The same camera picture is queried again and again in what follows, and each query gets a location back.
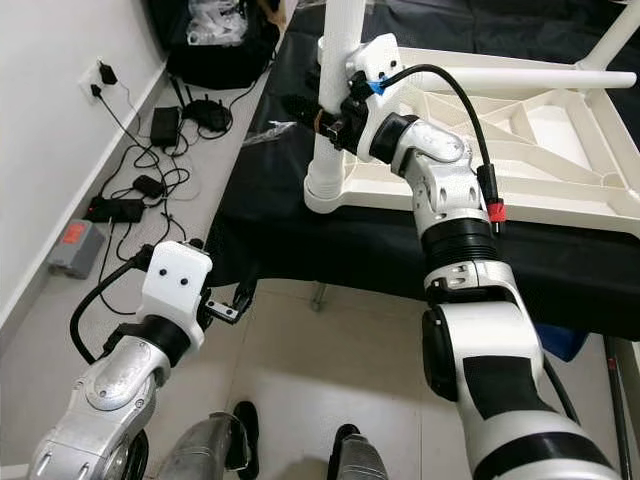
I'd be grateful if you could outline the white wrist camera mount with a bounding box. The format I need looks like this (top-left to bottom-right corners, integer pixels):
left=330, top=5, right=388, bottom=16
left=344, top=32, right=407, bottom=157
left=137, top=239, right=215, bottom=342

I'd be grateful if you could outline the white plastic children table top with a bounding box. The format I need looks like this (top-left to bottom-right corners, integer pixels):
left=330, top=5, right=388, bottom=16
left=302, top=30, right=640, bottom=237

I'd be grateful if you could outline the long black pole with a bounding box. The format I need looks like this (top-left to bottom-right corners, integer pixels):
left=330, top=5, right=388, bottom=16
left=604, top=339, right=637, bottom=480

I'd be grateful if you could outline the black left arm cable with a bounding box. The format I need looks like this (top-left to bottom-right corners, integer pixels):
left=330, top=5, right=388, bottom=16
left=69, top=249, right=157, bottom=364

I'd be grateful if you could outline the blue plastic dustpan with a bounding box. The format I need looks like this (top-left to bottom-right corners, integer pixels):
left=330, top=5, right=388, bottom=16
left=534, top=321, right=590, bottom=364

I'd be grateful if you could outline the small black power brick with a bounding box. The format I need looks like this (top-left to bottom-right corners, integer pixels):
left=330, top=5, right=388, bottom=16
left=131, top=174, right=165, bottom=199

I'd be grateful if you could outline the dark right robot foot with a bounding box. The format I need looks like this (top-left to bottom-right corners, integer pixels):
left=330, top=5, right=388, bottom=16
left=327, top=424, right=392, bottom=480

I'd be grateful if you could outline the black wifi router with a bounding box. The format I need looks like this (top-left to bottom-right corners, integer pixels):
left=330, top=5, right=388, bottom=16
left=174, top=79, right=232, bottom=132

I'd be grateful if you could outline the dark robot foot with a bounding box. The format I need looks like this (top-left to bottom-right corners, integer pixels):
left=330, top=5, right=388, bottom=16
left=154, top=399, right=260, bottom=480
left=327, top=424, right=392, bottom=480

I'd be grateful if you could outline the black power strip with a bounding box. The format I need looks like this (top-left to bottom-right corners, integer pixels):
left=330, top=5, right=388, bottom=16
left=84, top=196, right=147, bottom=224

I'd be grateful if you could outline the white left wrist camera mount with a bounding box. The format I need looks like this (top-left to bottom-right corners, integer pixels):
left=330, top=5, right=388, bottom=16
left=137, top=239, right=215, bottom=342

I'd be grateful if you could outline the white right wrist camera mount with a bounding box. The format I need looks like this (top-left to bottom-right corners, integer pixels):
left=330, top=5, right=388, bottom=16
left=344, top=32, right=407, bottom=157

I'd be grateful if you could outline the small clear plastic bag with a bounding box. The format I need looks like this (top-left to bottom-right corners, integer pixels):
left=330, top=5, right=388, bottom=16
left=239, top=119, right=297, bottom=147

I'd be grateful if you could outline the grey box orange label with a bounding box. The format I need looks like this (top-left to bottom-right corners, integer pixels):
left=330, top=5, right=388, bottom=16
left=46, top=219, right=107, bottom=280

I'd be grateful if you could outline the dark left robot foot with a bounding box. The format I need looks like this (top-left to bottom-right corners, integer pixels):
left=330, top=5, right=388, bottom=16
left=154, top=399, right=260, bottom=480

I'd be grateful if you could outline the white wall socket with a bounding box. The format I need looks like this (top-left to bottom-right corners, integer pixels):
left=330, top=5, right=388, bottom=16
left=79, top=61, right=110, bottom=100

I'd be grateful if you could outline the black power adapter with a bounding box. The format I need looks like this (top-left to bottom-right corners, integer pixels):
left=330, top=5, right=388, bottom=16
left=149, top=104, right=182, bottom=149

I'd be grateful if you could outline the crumpled clear plastic bag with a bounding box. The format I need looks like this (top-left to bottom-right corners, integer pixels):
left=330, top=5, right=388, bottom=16
left=184, top=0, right=252, bottom=47

